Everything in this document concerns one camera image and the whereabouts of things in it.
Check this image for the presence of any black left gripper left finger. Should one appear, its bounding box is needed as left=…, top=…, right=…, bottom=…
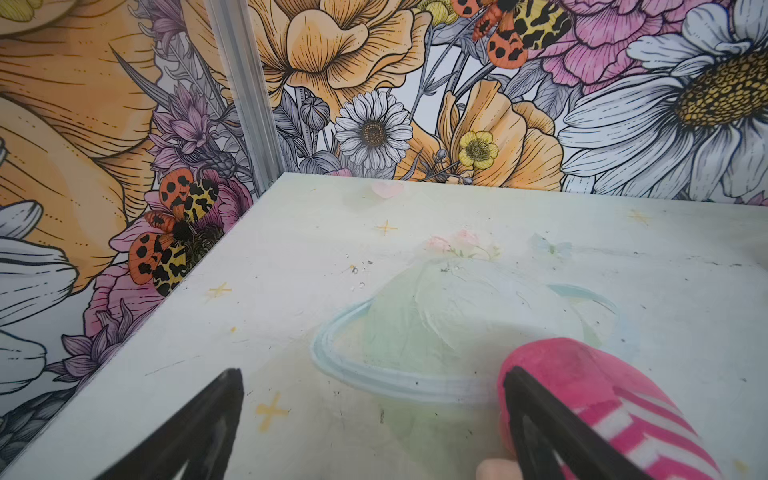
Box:
left=98, top=368, right=244, bottom=479

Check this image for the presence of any aluminium corner post left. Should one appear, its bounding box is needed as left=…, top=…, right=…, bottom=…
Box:
left=207, top=1, right=285, bottom=196

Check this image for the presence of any plush doll pink striped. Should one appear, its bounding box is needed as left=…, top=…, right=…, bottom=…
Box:
left=475, top=338, right=722, bottom=479

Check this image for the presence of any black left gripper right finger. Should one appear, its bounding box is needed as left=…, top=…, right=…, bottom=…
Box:
left=502, top=366, right=649, bottom=480

